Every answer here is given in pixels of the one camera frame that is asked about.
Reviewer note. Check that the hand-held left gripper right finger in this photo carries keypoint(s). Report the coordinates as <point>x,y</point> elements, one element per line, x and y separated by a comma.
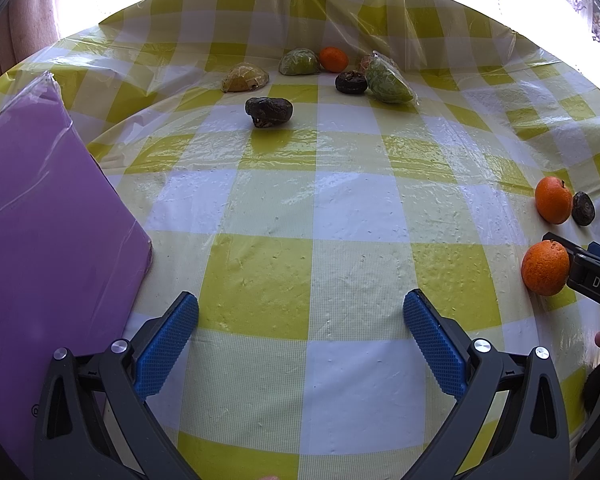
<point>435,345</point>

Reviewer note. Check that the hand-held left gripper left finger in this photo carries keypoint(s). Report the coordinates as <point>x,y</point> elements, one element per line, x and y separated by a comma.
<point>167,345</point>

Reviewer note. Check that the large orange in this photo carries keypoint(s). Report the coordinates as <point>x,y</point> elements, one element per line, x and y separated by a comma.
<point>545,267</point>

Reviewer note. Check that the purple cardboard box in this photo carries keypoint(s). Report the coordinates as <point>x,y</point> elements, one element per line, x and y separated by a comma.
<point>45,210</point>

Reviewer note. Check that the yellow plastic-wrapped fruit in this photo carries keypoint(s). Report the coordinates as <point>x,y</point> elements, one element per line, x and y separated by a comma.
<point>245,78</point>

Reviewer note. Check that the small dark brown fruit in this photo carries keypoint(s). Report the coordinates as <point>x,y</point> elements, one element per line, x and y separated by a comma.
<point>583,208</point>

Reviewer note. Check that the orange with stem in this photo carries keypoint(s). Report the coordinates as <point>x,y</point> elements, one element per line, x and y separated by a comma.
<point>553,201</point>

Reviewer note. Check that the yellow checked plastic tablecloth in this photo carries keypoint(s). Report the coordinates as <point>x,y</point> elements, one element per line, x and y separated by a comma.
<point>300,200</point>

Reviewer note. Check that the dark brown oblong fruit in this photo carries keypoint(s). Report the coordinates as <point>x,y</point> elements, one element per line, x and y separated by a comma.
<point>269,111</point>

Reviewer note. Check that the large green plastic-wrapped fruit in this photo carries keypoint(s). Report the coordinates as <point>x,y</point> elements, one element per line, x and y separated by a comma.
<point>389,82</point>

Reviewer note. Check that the dark brown round fruit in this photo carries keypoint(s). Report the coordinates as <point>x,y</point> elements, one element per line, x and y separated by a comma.
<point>351,82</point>

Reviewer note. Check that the small orange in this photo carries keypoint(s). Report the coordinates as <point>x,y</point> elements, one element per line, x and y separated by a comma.
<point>334,59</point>

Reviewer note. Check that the pink curtain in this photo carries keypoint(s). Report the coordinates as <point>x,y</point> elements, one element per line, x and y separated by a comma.
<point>25,20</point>

